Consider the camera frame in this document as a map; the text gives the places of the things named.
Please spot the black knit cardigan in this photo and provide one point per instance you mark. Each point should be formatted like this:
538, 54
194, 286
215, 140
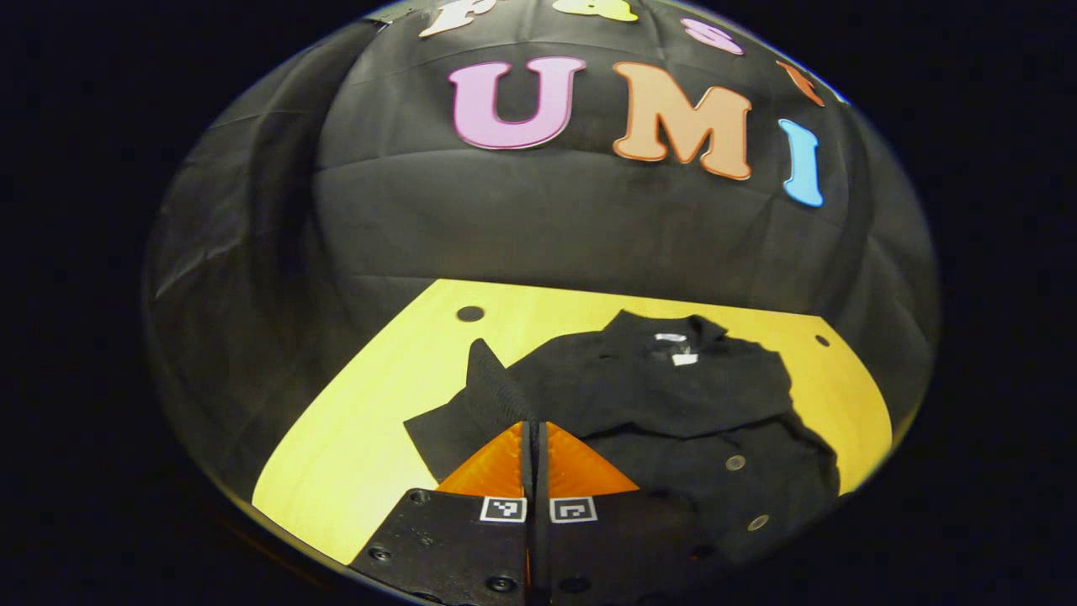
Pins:
673, 404

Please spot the black backdrop cloth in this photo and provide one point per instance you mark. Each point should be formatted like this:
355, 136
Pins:
547, 227

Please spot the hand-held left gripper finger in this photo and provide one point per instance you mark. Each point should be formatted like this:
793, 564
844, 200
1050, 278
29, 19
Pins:
542, 463
527, 463

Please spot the white hang tag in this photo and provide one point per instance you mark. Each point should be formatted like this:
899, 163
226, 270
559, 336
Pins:
685, 359

